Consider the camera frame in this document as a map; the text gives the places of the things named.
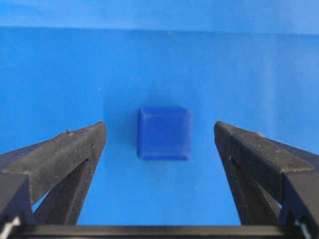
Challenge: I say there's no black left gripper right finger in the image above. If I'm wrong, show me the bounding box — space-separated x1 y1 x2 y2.
214 121 319 231

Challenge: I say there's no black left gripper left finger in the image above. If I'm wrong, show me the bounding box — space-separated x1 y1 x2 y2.
0 121 107 225

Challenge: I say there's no blue cube block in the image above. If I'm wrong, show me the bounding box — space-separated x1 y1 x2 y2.
137 107 192 160

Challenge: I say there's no blue table cloth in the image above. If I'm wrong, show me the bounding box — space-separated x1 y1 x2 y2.
0 0 319 225

